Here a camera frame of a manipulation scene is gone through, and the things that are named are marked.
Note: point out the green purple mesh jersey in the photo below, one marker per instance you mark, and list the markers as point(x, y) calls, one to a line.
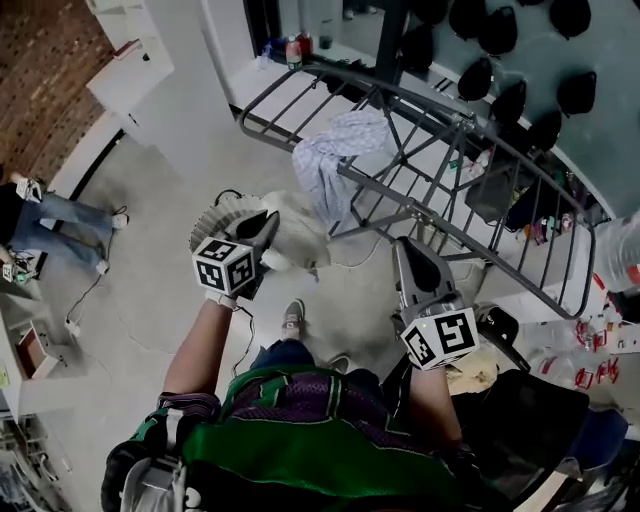
point(310, 450)

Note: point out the red bottle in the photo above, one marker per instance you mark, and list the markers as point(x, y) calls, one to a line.
point(306, 42)

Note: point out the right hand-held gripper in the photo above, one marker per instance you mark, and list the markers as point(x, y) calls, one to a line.
point(440, 340)

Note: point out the grey metal drying rack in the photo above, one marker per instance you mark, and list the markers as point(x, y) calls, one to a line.
point(445, 220)

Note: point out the white ribbed laundry basket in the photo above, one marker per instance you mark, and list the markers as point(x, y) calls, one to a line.
point(215, 215)

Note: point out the person's left forearm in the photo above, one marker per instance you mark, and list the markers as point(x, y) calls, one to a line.
point(200, 350)

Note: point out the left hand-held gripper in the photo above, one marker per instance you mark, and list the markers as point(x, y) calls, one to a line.
point(225, 265)

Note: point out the pile of red white packets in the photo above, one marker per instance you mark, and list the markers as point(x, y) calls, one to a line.
point(595, 350)

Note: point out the black office chair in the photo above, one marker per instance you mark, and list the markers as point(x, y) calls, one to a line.
point(525, 425)

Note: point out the cream printed T-shirt clothes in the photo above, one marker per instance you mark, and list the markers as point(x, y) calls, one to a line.
point(300, 235)

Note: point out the dark green jar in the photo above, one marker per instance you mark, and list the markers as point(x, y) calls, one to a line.
point(326, 42)

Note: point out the yellow crumpled cloth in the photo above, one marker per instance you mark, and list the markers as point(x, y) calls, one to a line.
point(475, 375)

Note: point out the green label clear bottle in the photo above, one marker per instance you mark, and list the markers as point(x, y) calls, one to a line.
point(293, 55)

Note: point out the person's shoe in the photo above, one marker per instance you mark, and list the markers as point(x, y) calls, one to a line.
point(341, 364)
point(294, 320)

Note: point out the dark blue shorts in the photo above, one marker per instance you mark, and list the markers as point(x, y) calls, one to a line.
point(285, 355)

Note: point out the person's left shoe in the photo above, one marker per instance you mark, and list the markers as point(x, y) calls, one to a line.
point(294, 320)

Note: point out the white open box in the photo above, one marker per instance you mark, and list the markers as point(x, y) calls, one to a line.
point(55, 365)

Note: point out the pale blue patterned clothes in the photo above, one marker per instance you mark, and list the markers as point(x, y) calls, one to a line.
point(330, 150)

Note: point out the white power strip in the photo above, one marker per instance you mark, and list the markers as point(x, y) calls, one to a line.
point(73, 327)

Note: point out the red book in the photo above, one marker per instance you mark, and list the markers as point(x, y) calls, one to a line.
point(126, 50)

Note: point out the blue spray bottle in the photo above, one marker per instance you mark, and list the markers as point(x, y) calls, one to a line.
point(265, 57)

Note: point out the person's right forearm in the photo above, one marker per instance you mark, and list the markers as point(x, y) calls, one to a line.
point(435, 405)

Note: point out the black window frame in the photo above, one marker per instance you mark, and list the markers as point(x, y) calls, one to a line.
point(387, 40)

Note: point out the white shelf unit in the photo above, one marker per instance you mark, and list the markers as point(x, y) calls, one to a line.
point(135, 85)

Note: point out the blue chair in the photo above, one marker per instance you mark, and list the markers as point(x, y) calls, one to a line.
point(600, 440)

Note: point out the black bag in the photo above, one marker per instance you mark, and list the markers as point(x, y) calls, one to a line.
point(490, 195)

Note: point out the large clear water bottle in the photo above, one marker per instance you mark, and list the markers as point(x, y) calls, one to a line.
point(620, 250)

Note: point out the person's right shoe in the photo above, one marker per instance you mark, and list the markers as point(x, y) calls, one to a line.
point(341, 364)

